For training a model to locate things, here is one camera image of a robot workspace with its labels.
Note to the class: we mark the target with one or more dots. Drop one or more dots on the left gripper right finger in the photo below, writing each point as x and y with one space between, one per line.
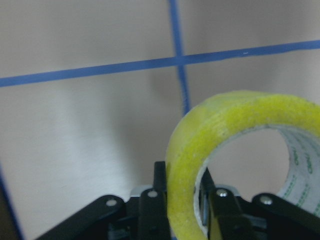
221 213

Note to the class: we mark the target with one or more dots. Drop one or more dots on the yellow tape roll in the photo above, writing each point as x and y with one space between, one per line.
227 116

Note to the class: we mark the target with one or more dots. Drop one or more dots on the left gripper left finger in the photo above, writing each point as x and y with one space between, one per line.
153 223

